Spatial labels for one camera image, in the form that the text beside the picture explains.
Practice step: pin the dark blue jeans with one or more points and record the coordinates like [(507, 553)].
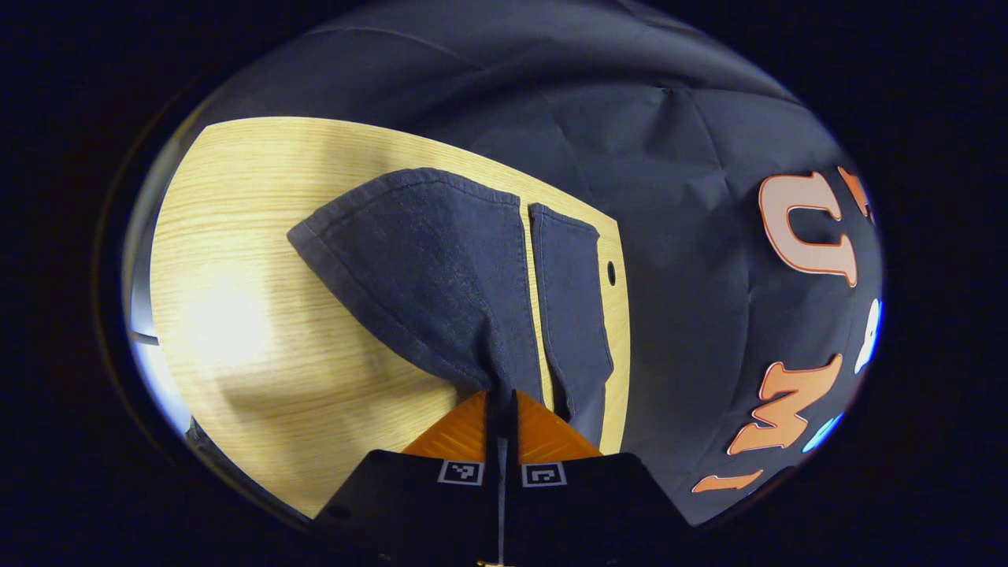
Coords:
[(433, 276)]

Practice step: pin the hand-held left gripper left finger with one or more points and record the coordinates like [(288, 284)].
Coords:
[(409, 496)]

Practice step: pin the black backdrop cloth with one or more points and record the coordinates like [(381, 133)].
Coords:
[(677, 236)]

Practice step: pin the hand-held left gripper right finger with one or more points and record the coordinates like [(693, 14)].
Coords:
[(591, 496)]

